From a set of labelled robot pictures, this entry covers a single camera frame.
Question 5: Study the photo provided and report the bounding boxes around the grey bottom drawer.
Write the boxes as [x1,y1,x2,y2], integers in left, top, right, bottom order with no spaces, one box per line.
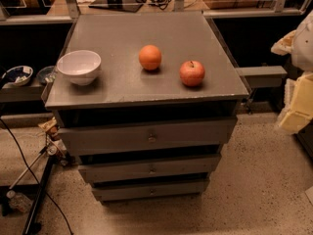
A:
[92,178,209,202]

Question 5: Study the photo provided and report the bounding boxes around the grey drawer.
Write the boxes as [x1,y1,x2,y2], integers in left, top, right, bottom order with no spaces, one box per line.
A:
[92,178,209,202]
[59,117,237,156]
[78,154,221,184]

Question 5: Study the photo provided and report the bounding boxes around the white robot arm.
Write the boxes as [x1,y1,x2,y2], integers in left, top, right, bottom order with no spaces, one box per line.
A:
[271,12,313,134]

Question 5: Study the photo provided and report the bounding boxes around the grey middle drawer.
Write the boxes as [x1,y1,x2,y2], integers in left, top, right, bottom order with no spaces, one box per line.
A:
[78,154,221,184]

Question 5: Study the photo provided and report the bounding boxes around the grey drawer cabinet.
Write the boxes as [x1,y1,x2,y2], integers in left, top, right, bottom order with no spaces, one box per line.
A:
[46,12,247,189]

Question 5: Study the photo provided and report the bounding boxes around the grey top drawer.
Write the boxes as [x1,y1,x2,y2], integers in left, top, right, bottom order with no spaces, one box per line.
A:
[59,117,237,156]

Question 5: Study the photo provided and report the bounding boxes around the grey side shelf right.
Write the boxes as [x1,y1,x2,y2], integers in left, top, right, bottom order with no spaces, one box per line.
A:
[236,66,287,88]

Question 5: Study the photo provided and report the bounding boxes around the red apple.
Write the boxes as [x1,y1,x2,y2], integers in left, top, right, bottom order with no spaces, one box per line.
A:
[179,61,205,87]

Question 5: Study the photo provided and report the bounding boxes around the orange fruit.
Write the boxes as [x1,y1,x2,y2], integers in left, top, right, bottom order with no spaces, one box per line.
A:
[139,45,161,71]

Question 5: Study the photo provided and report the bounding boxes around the black monitor base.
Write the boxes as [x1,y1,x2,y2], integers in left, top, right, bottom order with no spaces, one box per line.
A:
[88,0,144,13]

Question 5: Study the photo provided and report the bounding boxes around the dark small bowl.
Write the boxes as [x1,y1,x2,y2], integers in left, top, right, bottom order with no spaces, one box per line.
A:
[36,66,57,85]

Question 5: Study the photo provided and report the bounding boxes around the crumpled snack wrapper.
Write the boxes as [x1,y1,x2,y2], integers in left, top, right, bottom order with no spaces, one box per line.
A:
[38,117,58,137]

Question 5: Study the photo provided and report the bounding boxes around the grey left shelf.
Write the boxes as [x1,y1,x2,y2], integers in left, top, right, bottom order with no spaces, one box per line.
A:
[0,81,44,103]

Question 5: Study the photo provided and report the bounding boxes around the blue white bowl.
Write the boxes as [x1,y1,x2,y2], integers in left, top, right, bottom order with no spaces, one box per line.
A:
[0,66,33,87]

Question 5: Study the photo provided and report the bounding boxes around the black tripod stand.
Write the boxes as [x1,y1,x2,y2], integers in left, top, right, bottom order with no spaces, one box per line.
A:
[7,146,55,235]

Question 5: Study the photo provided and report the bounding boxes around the clear plastic bottle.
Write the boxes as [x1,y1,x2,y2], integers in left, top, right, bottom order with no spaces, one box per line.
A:
[7,190,32,212]

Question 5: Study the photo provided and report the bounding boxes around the black floor cable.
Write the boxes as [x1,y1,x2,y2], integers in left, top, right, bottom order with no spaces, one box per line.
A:
[0,117,74,235]

